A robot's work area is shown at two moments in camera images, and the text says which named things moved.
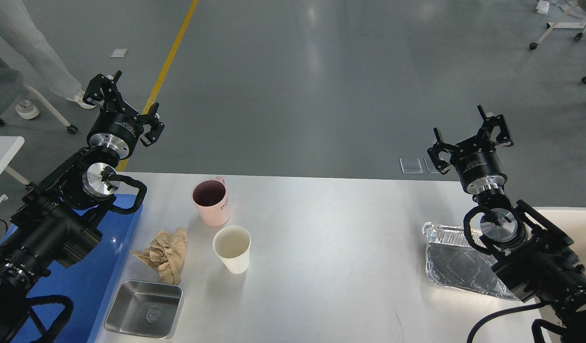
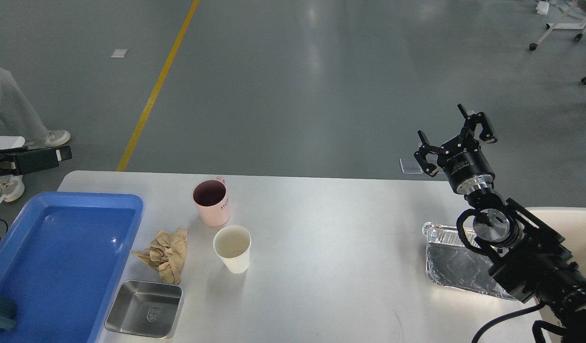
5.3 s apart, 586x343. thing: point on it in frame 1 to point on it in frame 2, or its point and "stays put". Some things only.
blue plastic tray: (88, 283) stays put
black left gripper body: (115, 126) to (19, 160)
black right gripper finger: (503, 136) to (468, 129)
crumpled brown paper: (166, 253) stays put
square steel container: (144, 308) stays put
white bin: (580, 224) stays put
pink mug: (211, 196) stays put
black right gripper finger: (442, 166) to (421, 155)
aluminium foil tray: (451, 261) stays put
